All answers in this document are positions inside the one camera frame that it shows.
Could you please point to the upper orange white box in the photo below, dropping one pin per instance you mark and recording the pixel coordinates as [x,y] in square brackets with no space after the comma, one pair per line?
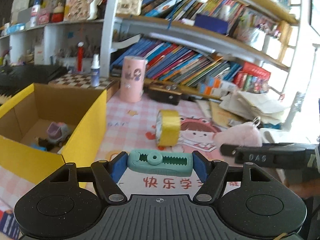
[215,82]

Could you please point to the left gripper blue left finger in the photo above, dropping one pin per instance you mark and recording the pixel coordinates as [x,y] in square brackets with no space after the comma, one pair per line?
[118,166]

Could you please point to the orange white box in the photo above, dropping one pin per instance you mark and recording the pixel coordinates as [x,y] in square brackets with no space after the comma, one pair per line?
[211,91]
[215,82]

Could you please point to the dark blue box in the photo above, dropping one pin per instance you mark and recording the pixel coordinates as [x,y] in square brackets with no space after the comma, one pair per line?
[212,24]

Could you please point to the lower orange white box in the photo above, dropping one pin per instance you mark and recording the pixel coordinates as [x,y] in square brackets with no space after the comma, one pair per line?
[211,91]

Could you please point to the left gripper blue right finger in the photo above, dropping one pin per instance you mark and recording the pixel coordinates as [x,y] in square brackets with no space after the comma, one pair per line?
[200,166]

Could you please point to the stack of loose papers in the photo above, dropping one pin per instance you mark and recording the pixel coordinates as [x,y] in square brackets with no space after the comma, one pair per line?
[249,105]

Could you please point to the row of colourful books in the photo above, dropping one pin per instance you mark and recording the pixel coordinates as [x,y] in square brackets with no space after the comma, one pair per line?
[176,63]

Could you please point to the yellow cardboard box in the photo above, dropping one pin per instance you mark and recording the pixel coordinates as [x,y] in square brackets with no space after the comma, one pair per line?
[46,126]

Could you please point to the yellow booklet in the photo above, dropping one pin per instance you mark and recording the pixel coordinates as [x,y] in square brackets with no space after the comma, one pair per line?
[222,117]

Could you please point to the pink cartoon cylinder container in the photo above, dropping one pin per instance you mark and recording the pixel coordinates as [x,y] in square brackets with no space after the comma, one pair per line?
[132,78]

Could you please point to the white bookshelf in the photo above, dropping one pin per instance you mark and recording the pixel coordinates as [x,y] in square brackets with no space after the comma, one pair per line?
[261,32]

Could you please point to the green toothed clip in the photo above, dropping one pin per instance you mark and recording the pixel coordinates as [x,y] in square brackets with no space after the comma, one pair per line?
[160,162]

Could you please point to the dark brown wooden box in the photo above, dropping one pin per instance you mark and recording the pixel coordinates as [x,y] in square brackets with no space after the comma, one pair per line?
[169,94]

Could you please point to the wooden chess board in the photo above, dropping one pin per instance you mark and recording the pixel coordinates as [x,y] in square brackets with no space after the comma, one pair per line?
[83,81]

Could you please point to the white quilted handbag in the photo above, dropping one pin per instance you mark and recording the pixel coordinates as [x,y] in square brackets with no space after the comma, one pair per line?
[129,7]

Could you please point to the yellow tape roll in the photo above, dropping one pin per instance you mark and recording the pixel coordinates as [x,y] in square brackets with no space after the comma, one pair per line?
[168,126]

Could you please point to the cream floral ornament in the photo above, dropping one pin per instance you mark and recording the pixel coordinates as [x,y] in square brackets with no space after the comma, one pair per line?
[81,10]

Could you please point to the blue purple toy truck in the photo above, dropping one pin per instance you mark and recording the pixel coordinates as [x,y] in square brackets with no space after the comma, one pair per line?
[58,133]

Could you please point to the white spray bottle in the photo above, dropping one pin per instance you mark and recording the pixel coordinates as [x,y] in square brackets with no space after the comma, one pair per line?
[95,71]

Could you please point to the right hand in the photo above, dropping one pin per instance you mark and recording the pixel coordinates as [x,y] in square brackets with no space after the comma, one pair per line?
[306,189]

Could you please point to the black Yamaha keyboard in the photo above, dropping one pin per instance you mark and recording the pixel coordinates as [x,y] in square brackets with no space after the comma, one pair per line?
[16,78]

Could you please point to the pink cartoon desk mat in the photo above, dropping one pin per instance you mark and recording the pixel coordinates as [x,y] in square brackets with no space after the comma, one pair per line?
[132,126]

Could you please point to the red boxed book set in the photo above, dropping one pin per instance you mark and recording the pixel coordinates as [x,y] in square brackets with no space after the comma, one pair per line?
[252,78]

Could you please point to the pink plush toy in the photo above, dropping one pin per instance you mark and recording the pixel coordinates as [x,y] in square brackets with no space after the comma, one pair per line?
[246,134]

